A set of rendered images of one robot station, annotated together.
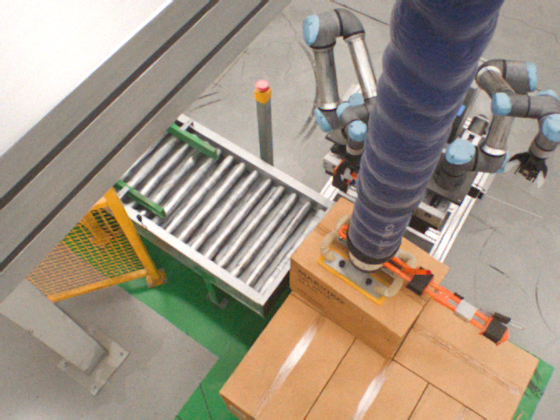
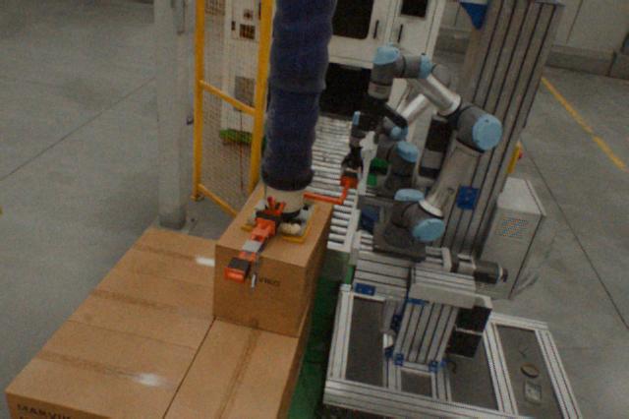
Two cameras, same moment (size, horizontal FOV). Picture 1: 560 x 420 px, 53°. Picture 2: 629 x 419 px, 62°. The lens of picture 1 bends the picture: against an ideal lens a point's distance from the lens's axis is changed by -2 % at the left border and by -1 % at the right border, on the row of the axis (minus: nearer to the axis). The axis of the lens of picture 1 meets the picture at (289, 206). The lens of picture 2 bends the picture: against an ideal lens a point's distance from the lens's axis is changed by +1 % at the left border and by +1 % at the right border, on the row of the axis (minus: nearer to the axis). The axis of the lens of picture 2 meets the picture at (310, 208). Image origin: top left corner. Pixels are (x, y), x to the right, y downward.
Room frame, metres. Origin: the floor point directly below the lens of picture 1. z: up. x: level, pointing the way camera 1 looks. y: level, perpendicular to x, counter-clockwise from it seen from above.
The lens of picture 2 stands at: (0.14, -2.26, 2.23)
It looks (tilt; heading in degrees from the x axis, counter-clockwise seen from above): 30 degrees down; 62
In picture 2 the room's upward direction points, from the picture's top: 8 degrees clockwise
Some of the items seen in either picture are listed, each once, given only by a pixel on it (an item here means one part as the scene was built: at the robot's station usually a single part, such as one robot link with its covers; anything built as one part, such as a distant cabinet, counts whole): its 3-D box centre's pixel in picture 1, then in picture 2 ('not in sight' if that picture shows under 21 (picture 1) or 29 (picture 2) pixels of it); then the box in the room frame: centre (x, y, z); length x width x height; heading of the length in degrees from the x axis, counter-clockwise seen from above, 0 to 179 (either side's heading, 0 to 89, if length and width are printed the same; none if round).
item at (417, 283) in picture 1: (420, 281); (267, 221); (0.85, -0.54, 1.07); 0.10 x 0.08 x 0.06; 143
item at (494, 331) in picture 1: (493, 331); (238, 269); (0.64, -0.82, 1.07); 0.08 x 0.07 x 0.05; 53
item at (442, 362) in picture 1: (376, 384); (193, 345); (0.57, -0.44, 0.34); 1.20 x 1.00 x 0.40; 56
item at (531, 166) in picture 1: (532, 161); (372, 112); (1.07, -0.84, 1.66); 0.09 x 0.08 x 0.12; 148
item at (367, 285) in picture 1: (354, 273); (262, 209); (0.93, -0.29, 0.97); 0.34 x 0.10 x 0.05; 53
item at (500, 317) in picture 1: (488, 311); (259, 264); (0.72, -0.81, 1.07); 0.31 x 0.03 x 0.05; 66
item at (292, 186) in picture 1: (170, 119); (363, 178); (2.13, 0.73, 0.50); 2.31 x 0.05 x 0.19; 56
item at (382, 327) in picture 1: (364, 278); (276, 255); (0.99, -0.36, 0.74); 0.60 x 0.40 x 0.40; 52
